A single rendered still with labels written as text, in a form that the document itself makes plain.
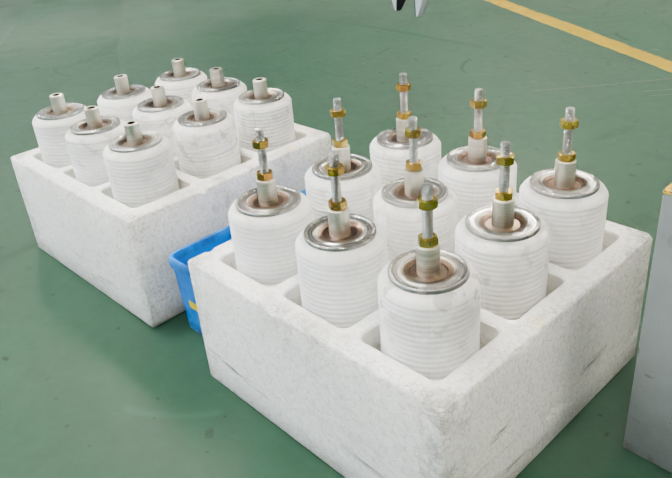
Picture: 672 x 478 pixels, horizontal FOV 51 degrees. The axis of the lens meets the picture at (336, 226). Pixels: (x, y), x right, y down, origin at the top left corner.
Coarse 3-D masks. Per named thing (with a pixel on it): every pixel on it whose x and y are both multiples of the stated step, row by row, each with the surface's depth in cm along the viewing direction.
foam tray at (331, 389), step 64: (640, 256) 81; (256, 320) 78; (320, 320) 72; (512, 320) 70; (576, 320) 73; (256, 384) 84; (320, 384) 73; (384, 384) 64; (448, 384) 62; (512, 384) 67; (576, 384) 79; (320, 448) 78; (384, 448) 68; (448, 448) 62; (512, 448) 72
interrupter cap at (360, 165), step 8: (320, 160) 90; (328, 160) 89; (352, 160) 89; (360, 160) 89; (368, 160) 88; (312, 168) 87; (320, 168) 87; (352, 168) 87; (360, 168) 86; (368, 168) 86; (320, 176) 85; (328, 176) 85; (344, 176) 85; (352, 176) 85; (360, 176) 85
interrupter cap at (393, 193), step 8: (392, 184) 82; (400, 184) 82; (432, 184) 81; (440, 184) 81; (384, 192) 80; (392, 192) 80; (400, 192) 81; (440, 192) 79; (384, 200) 79; (392, 200) 78; (400, 200) 78; (408, 200) 78; (416, 200) 78; (440, 200) 77; (416, 208) 77
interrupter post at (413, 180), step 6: (408, 174) 78; (414, 174) 78; (420, 174) 78; (408, 180) 78; (414, 180) 78; (420, 180) 78; (408, 186) 79; (414, 186) 78; (420, 186) 79; (408, 192) 79; (414, 192) 79; (420, 192) 79
